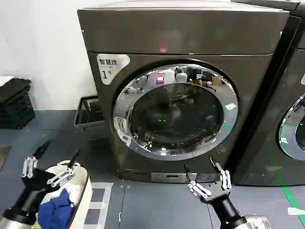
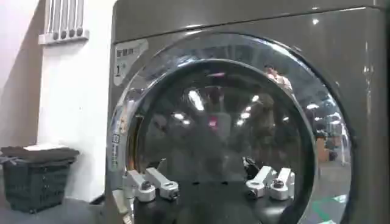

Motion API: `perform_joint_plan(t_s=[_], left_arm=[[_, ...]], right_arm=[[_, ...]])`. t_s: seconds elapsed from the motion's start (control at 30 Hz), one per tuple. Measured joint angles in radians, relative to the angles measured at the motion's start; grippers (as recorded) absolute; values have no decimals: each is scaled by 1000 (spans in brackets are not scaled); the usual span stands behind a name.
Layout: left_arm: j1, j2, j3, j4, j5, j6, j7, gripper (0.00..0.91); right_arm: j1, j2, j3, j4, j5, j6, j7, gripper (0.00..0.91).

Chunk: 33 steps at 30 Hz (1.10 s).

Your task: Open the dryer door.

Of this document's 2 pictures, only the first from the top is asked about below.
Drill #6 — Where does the white garment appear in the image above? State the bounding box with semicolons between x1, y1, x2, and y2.
41;182;81;207

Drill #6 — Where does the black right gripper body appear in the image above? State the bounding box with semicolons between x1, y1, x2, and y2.
200;191;245;226

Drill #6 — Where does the white paper scrap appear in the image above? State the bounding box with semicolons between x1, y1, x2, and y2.
287;207;305;217

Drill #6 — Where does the white number label sticker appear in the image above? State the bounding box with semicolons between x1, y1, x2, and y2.
96;53;131;85

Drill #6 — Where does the round glass dryer door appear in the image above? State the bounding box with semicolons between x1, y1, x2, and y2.
112;63;239;161

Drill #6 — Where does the white flat sheet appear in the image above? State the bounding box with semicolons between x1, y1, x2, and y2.
0;75;16;87

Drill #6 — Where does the blue garment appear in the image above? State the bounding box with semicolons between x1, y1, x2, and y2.
38;188;77;229

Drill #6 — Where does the white perforated laundry basket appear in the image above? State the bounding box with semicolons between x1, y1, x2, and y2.
35;160;93;229

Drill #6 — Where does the grey dryer with partial door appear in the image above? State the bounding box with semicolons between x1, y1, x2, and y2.
231;0;305;187

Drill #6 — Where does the white instruction sticker on door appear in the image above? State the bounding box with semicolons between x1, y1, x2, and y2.
114;116;132;149

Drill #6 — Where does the chrome-rimmed glass door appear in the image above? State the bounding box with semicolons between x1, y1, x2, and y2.
278;92;305;161

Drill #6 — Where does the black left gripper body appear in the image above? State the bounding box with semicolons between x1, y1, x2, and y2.
11;168;60;217

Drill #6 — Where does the grey front-load dryer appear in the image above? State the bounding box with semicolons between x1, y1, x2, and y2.
77;0;290;185

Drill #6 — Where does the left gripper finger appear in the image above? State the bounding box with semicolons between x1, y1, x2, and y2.
46;147;81;187
21;140;51;179

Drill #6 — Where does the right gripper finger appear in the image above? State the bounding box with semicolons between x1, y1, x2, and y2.
209;156;233;191
183;164;212;198

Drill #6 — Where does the grey slatted basket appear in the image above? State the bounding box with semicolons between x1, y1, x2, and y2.
74;95;106;140

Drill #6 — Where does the black plastic crate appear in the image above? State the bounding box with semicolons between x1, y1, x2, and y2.
0;85;36;130

